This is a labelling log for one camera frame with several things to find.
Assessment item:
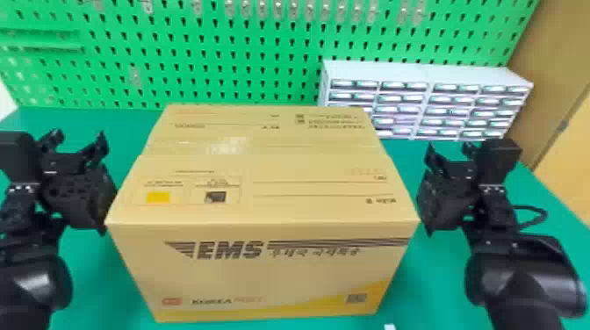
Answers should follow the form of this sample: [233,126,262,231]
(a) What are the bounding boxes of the cardboard box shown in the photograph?
[104,103,421,323]

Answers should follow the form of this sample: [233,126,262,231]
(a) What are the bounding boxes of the white drawer cabinet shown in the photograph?
[318,59,535,141]

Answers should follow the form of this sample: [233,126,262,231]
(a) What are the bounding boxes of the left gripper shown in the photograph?
[38,128,119,235]

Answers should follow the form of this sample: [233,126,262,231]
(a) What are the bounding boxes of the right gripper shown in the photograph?
[415,140,481,237]

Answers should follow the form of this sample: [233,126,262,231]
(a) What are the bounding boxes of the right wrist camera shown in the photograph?
[476,137,523,186]

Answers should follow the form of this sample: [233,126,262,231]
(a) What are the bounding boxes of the black cable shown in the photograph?
[512,204,550,233]

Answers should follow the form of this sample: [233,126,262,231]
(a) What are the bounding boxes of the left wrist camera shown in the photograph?
[0,130,41,185]

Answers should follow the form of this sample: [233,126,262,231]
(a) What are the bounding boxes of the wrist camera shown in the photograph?
[0,130,41,185]
[476,137,523,186]

